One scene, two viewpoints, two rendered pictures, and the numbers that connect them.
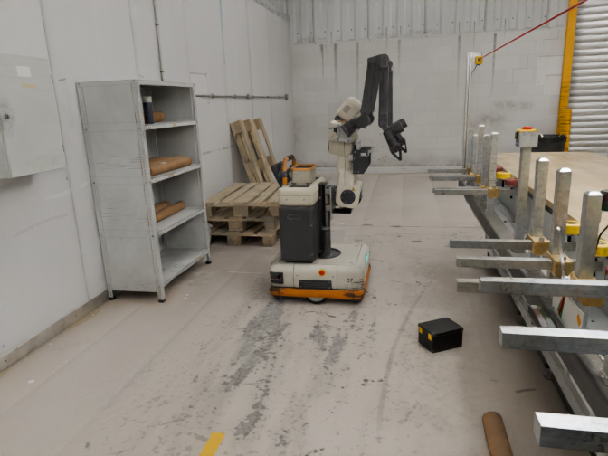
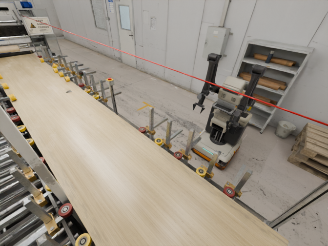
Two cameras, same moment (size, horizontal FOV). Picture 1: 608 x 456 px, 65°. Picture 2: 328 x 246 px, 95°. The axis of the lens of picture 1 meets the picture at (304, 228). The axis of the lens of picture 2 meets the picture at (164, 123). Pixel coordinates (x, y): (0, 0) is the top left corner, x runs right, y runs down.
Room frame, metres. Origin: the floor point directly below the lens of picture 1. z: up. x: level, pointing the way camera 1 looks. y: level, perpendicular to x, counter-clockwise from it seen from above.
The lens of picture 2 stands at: (3.41, -2.15, 2.00)
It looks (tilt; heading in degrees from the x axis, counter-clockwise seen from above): 39 degrees down; 118
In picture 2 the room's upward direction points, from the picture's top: 4 degrees clockwise
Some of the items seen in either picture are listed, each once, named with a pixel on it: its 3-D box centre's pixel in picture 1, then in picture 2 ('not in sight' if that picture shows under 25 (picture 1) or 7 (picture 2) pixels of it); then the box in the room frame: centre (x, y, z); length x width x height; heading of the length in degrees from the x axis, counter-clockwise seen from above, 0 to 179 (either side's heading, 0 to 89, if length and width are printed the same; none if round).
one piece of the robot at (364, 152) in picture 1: (360, 156); (223, 110); (3.31, -0.41, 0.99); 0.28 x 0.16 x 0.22; 168
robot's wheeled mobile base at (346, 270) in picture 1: (322, 268); (216, 144); (3.37, -0.13, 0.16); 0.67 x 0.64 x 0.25; 78
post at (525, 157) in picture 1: (521, 200); (113, 100); (1.97, -0.92, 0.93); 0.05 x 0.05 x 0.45; 78
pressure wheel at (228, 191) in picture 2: not in sight; (227, 194); (3.61, -1.38, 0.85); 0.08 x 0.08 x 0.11
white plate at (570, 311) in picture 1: (565, 311); not in sight; (1.26, -0.74, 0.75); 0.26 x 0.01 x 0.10; 168
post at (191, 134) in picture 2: (479, 161); (188, 148); (3.18, -1.19, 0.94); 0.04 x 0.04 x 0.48; 78
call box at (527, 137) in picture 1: (527, 138); (110, 82); (1.97, -0.92, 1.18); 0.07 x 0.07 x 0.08; 78
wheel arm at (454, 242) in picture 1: (510, 244); (109, 96); (1.70, -0.77, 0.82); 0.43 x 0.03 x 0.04; 78
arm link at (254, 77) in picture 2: (388, 93); (249, 90); (3.48, -0.63, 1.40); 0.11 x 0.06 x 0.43; 168
